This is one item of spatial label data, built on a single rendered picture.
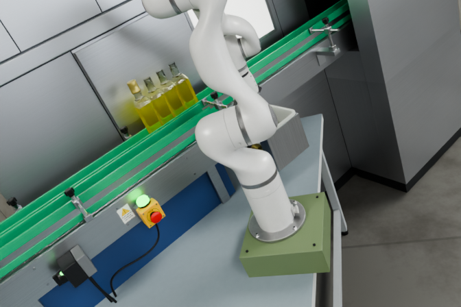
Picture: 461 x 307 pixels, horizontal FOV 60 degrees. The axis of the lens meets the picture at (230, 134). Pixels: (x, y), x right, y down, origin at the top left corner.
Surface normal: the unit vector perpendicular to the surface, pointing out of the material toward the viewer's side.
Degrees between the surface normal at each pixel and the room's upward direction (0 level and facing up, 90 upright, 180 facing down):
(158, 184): 90
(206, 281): 0
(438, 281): 0
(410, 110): 90
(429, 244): 0
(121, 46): 90
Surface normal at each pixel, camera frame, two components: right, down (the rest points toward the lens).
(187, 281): -0.36, -0.81
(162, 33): 0.57, 0.20
